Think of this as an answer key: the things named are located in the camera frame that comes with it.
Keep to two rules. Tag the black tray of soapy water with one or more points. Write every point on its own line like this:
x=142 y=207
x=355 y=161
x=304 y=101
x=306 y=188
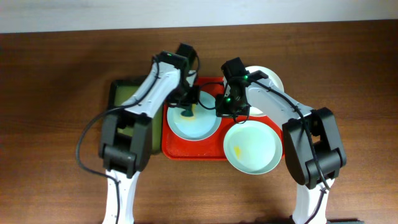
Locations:
x=122 y=90

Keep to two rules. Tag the light green plate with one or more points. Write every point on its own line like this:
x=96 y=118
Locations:
x=252 y=147

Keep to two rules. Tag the yellow green scrub sponge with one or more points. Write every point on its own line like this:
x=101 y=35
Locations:
x=188 y=112

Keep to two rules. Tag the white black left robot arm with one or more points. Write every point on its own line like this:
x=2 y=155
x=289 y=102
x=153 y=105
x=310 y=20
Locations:
x=126 y=133

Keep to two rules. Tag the light blue plate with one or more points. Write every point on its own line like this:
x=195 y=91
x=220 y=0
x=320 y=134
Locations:
x=200 y=126

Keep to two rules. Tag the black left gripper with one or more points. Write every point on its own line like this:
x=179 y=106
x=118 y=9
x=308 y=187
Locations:
x=185 y=101

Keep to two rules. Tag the white plate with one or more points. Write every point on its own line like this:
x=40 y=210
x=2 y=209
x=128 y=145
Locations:
x=262 y=104

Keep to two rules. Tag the dark object at table edge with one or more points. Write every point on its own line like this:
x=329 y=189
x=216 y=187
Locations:
x=345 y=222

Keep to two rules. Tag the red plastic tray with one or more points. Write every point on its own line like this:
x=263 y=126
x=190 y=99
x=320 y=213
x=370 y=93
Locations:
x=211 y=148

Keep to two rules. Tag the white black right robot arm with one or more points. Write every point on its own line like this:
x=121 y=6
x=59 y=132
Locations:
x=314 y=152

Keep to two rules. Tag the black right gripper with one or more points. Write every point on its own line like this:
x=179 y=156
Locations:
x=221 y=112

